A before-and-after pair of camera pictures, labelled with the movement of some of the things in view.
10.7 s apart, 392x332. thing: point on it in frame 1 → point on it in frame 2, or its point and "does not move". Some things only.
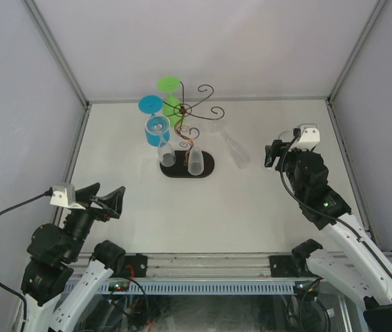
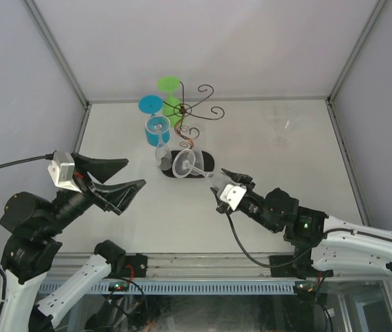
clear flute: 196,162 does not move
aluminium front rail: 190,266 does not move
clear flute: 237,150 → 183,164
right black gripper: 274,151 → 236,178
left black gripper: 113,199 → 117,196
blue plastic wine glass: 157,126 does not move
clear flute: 287,136 → 284,118
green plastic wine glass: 171,106 does not move
